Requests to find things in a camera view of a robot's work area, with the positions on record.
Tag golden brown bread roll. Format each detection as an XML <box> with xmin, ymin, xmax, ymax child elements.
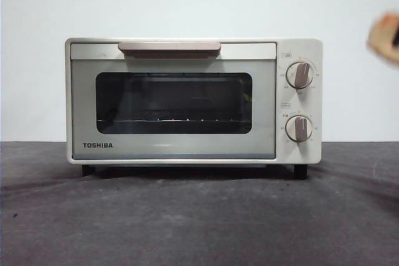
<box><xmin>367</xmin><ymin>10</ymin><xmax>399</xmax><ymax>68</ymax></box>

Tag oven door with beige handle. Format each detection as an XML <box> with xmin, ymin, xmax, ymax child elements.
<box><xmin>70</xmin><ymin>40</ymin><xmax>277</xmax><ymax>160</ymax></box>

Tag cream Toshiba toaster oven body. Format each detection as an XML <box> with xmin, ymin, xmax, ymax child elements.
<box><xmin>64</xmin><ymin>37</ymin><xmax>324</xmax><ymax>181</ymax></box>

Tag temperature knob with beige grip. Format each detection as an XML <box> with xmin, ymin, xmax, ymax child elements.
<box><xmin>286</xmin><ymin>62</ymin><xmax>314</xmax><ymax>90</ymax></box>

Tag timer knob with beige grip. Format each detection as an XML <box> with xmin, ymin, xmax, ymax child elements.
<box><xmin>286</xmin><ymin>115</ymin><xmax>314</xmax><ymax>147</ymax></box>

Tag metal wire oven rack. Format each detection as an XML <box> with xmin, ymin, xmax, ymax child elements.
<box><xmin>97</xmin><ymin>117</ymin><xmax>235</xmax><ymax>123</ymax></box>

